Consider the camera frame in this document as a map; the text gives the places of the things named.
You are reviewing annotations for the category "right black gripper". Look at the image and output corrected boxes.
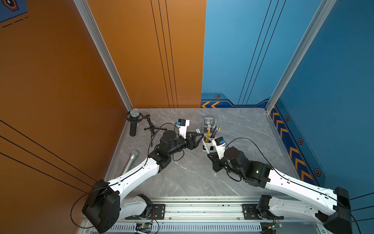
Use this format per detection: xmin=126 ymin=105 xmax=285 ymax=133
xmin=206 ymin=151 xmax=244 ymax=179

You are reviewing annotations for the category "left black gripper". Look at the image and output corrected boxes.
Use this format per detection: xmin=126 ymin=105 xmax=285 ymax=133
xmin=167 ymin=131 xmax=203 ymax=159

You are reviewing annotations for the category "yellow toothbrush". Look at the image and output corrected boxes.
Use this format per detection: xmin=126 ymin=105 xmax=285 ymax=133
xmin=205 ymin=124 xmax=211 ymax=143

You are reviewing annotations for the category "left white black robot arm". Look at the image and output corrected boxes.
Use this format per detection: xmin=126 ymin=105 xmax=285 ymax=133
xmin=82 ymin=130 xmax=204 ymax=234

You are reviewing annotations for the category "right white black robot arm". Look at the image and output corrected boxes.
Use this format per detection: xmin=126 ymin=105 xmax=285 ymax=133
xmin=207 ymin=147 xmax=353 ymax=234

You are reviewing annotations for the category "white toothbrush holder rack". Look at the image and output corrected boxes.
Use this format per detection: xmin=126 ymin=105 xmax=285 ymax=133
xmin=202 ymin=135 xmax=216 ymax=153

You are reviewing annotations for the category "far clear plastic cup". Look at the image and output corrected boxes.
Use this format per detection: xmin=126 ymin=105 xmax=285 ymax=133
xmin=203 ymin=117 xmax=215 ymax=128

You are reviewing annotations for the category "black mini tripod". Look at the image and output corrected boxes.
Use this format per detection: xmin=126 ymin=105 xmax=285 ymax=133
xmin=143 ymin=115 xmax=167 ymax=147

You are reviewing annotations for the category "silver metal cylinder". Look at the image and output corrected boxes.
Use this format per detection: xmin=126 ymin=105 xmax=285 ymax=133
xmin=121 ymin=150 xmax=139 ymax=176

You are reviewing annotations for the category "right green circuit board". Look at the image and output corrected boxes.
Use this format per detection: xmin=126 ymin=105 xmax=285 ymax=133
xmin=267 ymin=224 xmax=283 ymax=234

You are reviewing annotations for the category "green circuit board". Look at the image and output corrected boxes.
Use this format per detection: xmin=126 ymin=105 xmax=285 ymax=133
xmin=135 ymin=222 xmax=153 ymax=234
xmin=267 ymin=224 xmax=283 ymax=234

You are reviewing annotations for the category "left green circuit board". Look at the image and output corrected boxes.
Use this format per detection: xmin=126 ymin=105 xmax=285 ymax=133
xmin=135 ymin=222 xmax=153 ymax=234

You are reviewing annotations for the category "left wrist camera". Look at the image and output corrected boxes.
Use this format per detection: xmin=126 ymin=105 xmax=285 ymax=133
xmin=176 ymin=119 xmax=190 ymax=139

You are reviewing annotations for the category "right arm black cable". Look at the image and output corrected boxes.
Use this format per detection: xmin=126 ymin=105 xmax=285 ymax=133
xmin=224 ymin=137 xmax=363 ymax=234

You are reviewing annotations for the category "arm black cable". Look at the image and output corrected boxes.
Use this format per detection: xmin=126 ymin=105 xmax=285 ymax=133
xmin=69 ymin=122 xmax=179 ymax=229
xmin=224 ymin=137 xmax=363 ymax=234

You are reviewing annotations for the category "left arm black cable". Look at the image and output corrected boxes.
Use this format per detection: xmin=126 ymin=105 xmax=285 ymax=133
xmin=69 ymin=122 xmax=179 ymax=229

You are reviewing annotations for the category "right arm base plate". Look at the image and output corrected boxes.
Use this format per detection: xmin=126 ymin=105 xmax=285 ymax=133
xmin=242 ymin=203 xmax=284 ymax=221

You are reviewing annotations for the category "black microphone with mount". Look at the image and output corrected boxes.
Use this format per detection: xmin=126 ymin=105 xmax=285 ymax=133
xmin=126 ymin=108 xmax=143 ymax=137

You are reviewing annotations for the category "aluminium rail frame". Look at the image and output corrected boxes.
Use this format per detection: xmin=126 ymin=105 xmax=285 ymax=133
xmin=76 ymin=195 xmax=335 ymax=234

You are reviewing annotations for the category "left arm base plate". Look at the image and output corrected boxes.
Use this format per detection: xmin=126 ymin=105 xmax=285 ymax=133
xmin=126 ymin=204 xmax=166 ymax=220

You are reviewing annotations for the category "left aluminium corner post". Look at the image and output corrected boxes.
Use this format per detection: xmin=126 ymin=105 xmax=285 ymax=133
xmin=74 ymin=0 xmax=133 ymax=111

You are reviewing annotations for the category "aluminium corner post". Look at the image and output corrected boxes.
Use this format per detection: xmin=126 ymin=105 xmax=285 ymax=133
xmin=74 ymin=0 xmax=133 ymax=111
xmin=265 ymin=0 xmax=336 ymax=114

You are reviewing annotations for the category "right aluminium corner post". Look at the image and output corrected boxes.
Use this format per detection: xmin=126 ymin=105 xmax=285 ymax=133
xmin=265 ymin=0 xmax=336 ymax=114

